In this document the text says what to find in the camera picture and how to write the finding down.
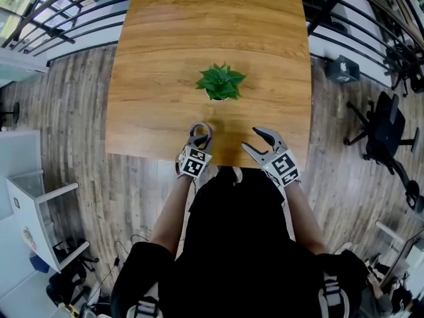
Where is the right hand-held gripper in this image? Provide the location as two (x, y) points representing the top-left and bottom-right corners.
(241, 127), (301, 187)

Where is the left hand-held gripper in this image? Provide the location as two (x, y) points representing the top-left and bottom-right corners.
(176, 134), (214, 180)

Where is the person's right forearm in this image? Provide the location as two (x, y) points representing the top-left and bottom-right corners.
(282, 180), (328, 257)

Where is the person's left forearm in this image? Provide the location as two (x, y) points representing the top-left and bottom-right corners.
(150, 175), (193, 257)

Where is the green plant in white pot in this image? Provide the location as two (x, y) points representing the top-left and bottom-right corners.
(195, 62), (247, 103)

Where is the person in black shirt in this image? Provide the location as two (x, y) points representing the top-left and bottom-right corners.
(110, 166), (371, 318)

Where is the black box with white logo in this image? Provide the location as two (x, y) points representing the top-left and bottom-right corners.
(325, 54), (361, 85)

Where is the black office chair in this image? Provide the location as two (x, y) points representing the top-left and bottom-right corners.
(385, 42), (424, 96)
(343, 91), (424, 214)

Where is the white desk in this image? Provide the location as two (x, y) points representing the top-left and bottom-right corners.
(375, 221), (424, 288)
(4, 168), (91, 275)

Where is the white partition panel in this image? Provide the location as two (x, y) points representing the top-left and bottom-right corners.
(0, 130), (43, 222)

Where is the blue bin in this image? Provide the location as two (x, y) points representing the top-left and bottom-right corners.
(29, 253), (51, 274)

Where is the grey harness strap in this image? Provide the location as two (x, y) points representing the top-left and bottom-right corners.
(127, 282), (160, 318)
(317, 271), (351, 318)

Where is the black pedestal fan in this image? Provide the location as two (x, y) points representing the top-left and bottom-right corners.
(0, 101), (21, 131)

